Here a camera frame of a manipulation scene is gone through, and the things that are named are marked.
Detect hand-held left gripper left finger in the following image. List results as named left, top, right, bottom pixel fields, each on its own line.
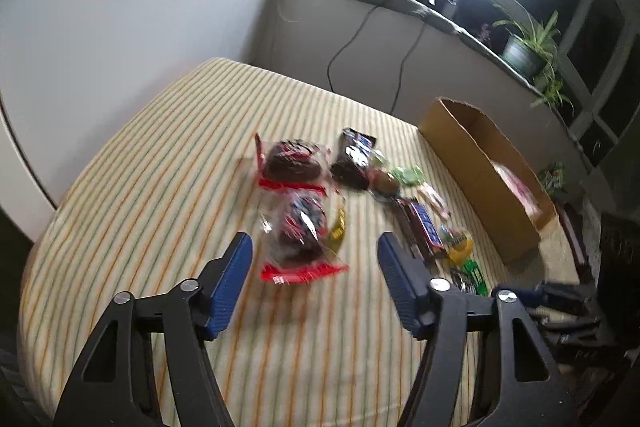
left=52, top=232, right=254, bottom=427

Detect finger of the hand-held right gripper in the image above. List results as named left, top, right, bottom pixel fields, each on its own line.
left=520, top=283, right=597, bottom=314
left=530, top=314, right=603, bottom=349

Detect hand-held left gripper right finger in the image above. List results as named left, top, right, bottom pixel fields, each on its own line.
left=376, top=232, right=581, bottom=427

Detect brown chocolate bar packet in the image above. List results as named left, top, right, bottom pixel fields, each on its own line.
left=392, top=199, right=443, bottom=260
left=330, top=128, right=378, bottom=192

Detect yellow green snack packet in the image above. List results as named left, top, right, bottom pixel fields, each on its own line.
left=442, top=229, right=473, bottom=268

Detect chocolate cake clear packet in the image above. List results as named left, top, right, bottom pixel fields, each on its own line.
left=260, top=189, right=348, bottom=285
left=255, top=134, right=333, bottom=192

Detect pink candy packet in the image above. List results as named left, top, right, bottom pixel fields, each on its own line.
left=415, top=184, right=451, bottom=220

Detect cardboard box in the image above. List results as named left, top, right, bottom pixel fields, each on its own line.
left=417, top=97, right=558, bottom=265

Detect green black snack packet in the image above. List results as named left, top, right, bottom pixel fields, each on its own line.
left=450, top=259, right=488, bottom=298

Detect yellow candy packet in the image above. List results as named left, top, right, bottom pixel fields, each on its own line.
left=325, top=202, right=348, bottom=253

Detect brown round snack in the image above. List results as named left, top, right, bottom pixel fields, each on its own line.
left=367, top=169, right=401, bottom=198

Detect sliced bread packet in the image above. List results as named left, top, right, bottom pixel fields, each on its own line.
left=492, top=159, right=543, bottom=220

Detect green candy packet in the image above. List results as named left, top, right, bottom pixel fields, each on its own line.
left=390, top=164, right=426, bottom=188

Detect striped bed sheet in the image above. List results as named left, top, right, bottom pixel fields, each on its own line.
left=17, top=57, right=581, bottom=427

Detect potted spider plant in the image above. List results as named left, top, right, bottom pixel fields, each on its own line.
left=492, top=4, right=576, bottom=108

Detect grey windowsill cover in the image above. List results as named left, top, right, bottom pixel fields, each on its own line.
left=299, top=0, right=591, bottom=168

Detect black cable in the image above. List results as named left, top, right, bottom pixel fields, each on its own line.
left=327, top=2, right=381, bottom=92
left=390, top=24, right=426, bottom=112

